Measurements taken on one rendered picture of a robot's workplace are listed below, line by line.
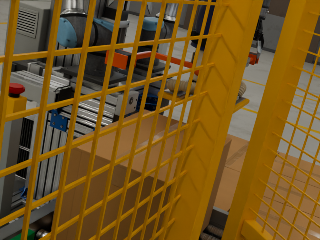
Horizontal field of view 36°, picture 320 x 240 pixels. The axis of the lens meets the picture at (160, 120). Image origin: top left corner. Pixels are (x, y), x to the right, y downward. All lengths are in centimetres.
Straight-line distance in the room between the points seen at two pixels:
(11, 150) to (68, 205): 33
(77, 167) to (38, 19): 104
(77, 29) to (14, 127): 49
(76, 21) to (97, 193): 77
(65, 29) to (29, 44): 50
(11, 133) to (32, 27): 79
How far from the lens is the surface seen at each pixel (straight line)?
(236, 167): 286
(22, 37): 252
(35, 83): 219
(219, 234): 213
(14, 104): 178
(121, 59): 176
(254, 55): 252
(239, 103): 202
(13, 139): 185
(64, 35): 204
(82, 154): 157
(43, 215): 189
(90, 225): 165
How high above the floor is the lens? 155
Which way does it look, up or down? 18 degrees down
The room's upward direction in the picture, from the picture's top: 13 degrees clockwise
